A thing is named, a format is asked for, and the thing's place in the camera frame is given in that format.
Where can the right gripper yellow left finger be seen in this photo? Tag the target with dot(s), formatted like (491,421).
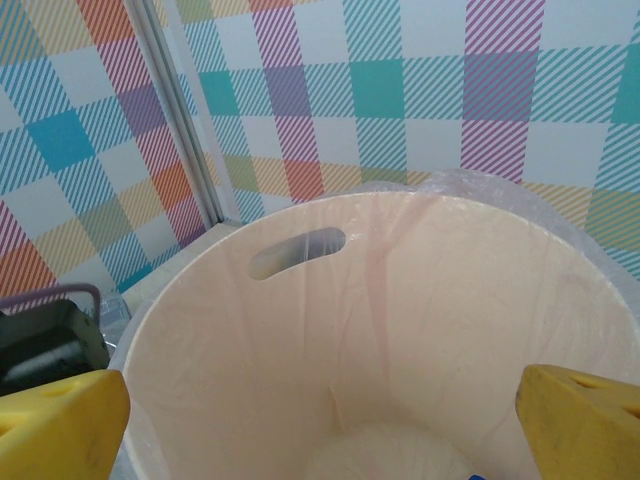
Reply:
(55,430)

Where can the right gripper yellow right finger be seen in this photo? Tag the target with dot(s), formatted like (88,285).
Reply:
(590,435)

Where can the round beige bin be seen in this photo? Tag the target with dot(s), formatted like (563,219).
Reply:
(450,300)

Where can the aluminium frame post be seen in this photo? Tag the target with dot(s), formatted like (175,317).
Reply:
(175,100)

